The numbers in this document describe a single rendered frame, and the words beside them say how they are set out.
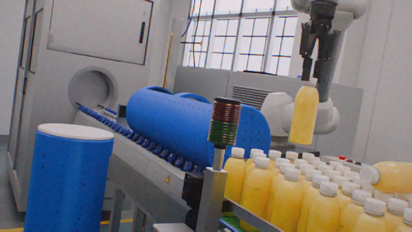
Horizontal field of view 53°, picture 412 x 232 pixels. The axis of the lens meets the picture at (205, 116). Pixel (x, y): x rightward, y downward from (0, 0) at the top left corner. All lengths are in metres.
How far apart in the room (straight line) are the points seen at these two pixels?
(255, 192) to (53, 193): 0.74
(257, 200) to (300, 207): 0.13
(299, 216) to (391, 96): 3.30
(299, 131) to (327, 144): 1.99
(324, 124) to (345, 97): 1.23
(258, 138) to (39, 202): 0.82
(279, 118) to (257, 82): 1.50
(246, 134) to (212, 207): 0.61
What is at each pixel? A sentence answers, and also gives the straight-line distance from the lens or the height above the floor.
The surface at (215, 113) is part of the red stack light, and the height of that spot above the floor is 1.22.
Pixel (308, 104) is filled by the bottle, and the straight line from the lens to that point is 1.30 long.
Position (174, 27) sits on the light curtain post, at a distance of 2.89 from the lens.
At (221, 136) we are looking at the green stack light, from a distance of 0.89.
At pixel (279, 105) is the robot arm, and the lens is 2.11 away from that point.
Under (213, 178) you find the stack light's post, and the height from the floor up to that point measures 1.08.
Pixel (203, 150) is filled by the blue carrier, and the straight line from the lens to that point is 1.43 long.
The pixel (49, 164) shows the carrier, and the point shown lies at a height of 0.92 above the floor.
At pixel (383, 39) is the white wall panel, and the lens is 4.44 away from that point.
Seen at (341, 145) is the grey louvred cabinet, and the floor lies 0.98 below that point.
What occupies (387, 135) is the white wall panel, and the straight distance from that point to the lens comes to 4.28.
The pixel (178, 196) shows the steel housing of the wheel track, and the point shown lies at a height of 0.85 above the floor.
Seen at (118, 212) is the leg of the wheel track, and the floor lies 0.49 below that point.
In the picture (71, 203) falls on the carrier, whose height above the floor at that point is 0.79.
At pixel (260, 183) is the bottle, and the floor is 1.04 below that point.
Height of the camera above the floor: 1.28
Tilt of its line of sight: 4 degrees down
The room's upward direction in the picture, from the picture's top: 9 degrees clockwise
